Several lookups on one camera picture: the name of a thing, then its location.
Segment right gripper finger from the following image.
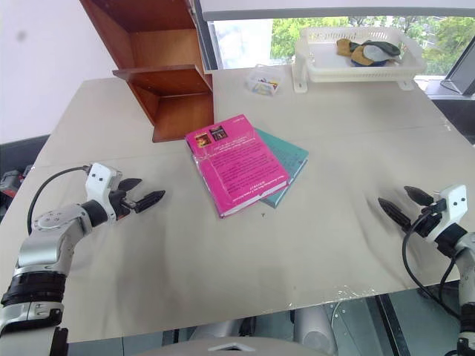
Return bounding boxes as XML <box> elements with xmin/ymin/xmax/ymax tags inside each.
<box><xmin>403</xmin><ymin>185</ymin><xmax>435</xmax><ymax>206</ymax></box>
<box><xmin>377</xmin><ymin>197</ymin><xmax>413</xmax><ymax>231</ymax></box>

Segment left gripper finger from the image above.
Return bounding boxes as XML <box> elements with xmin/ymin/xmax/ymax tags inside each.
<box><xmin>134</xmin><ymin>190</ymin><xmax>167</xmax><ymax>214</ymax></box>
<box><xmin>117</xmin><ymin>177</ymin><xmax>143</xmax><ymax>193</ymax></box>

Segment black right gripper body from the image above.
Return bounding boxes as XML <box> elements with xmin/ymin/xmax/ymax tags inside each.
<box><xmin>409</xmin><ymin>199</ymin><xmax>447</xmax><ymax>239</ymax></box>

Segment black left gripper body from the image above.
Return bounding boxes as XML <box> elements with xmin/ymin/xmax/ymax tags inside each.
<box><xmin>109</xmin><ymin>188</ymin><xmax>140</xmax><ymax>221</ymax></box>

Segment pink hardcover book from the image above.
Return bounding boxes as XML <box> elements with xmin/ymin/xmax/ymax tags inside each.
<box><xmin>184</xmin><ymin>113</ymin><xmax>290</xmax><ymax>220</ymax></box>

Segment teal hardcover book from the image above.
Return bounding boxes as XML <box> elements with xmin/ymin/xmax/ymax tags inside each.
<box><xmin>252</xmin><ymin>127</ymin><xmax>310</xmax><ymax>210</ymax></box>

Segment brown wooden bookshelf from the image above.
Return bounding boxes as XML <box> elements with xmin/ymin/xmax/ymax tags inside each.
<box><xmin>79</xmin><ymin>0</ymin><xmax>216</xmax><ymax>144</ymax></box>

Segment red and black tool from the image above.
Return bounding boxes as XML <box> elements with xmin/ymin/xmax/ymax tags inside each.
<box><xmin>0</xmin><ymin>165</ymin><xmax>33</xmax><ymax>198</ymax></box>

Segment black table leg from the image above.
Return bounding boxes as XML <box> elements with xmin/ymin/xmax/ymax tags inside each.
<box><xmin>373</xmin><ymin>294</ymin><xmax>402</xmax><ymax>356</ymax></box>

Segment dark tablet on stand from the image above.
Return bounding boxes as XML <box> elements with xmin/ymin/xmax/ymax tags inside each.
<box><xmin>440</xmin><ymin>56</ymin><xmax>475</xmax><ymax>98</ymax></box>

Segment grey rounded robot leg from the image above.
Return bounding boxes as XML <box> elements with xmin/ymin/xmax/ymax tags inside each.
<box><xmin>292</xmin><ymin>302</ymin><xmax>339</xmax><ymax>356</ymax></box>

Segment grey cloth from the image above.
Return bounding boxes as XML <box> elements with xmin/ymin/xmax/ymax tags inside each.
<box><xmin>357</xmin><ymin>43</ymin><xmax>391</xmax><ymax>65</ymax></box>

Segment dark green cloth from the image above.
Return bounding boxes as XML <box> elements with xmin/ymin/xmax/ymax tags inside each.
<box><xmin>361</xmin><ymin>39</ymin><xmax>402</xmax><ymax>62</ymax></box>

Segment yellow-brown cloth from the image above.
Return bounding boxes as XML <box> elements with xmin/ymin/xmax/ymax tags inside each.
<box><xmin>335</xmin><ymin>37</ymin><xmax>373</xmax><ymax>68</ymax></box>

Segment white plastic basket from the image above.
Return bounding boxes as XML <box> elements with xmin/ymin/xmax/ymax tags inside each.
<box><xmin>291</xmin><ymin>25</ymin><xmax>428</xmax><ymax>94</ymax></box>

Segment clear plastic box with bits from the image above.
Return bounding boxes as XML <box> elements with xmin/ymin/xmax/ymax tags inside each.
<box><xmin>243</xmin><ymin>64</ymin><xmax>286</xmax><ymax>99</ymax></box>

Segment grey robot torso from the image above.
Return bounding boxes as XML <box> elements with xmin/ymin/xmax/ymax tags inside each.
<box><xmin>139</xmin><ymin>318</ymin><xmax>298</xmax><ymax>356</ymax></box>

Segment white roller blind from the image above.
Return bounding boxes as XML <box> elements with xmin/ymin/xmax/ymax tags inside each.
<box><xmin>194</xmin><ymin>0</ymin><xmax>475</xmax><ymax>22</ymax></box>

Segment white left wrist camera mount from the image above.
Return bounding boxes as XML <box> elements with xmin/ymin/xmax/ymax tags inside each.
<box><xmin>84</xmin><ymin>162</ymin><xmax>124</xmax><ymax>220</ymax></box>

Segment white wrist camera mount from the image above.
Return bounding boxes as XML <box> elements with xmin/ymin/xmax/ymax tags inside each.
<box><xmin>431</xmin><ymin>183</ymin><xmax>469</xmax><ymax>243</ymax></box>
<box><xmin>84</xmin><ymin>162</ymin><xmax>124</xmax><ymax>220</ymax></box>

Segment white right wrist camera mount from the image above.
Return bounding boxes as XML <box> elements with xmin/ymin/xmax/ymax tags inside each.
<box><xmin>431</xmin><ymin>183</ymin><xmax>469</xmax><ymax>243</ymax></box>

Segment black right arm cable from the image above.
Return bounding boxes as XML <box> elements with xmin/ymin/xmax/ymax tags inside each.
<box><xmin>402</xmin><ymin>202</ymin><xmax>463</xmax><ymax>320</ymax></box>

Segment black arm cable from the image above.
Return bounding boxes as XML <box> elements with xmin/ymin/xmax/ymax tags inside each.
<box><xmin>27</xmin><ymin>165</ymin><xmax>92</xmax><ymax>235</ymax></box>
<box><xmin>402</xmin><ymin>202</ymin><xmax>463</xmax><ymax>320</ymax></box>

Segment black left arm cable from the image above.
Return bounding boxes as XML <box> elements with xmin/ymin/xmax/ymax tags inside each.
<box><xmin>27</xmin><ymin>165</ymin><xmax>92</xmax><ymax>235</ymax></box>

